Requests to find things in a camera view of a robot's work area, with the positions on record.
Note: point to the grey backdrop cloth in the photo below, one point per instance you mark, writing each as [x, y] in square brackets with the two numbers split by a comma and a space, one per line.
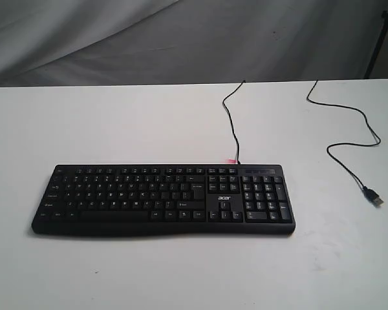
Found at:
[73, 43]

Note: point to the small red tag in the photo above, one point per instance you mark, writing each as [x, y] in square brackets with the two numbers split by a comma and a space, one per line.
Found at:
[231, 161]

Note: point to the black acer keyboard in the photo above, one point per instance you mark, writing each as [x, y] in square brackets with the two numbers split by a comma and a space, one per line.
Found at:
[156, 200]

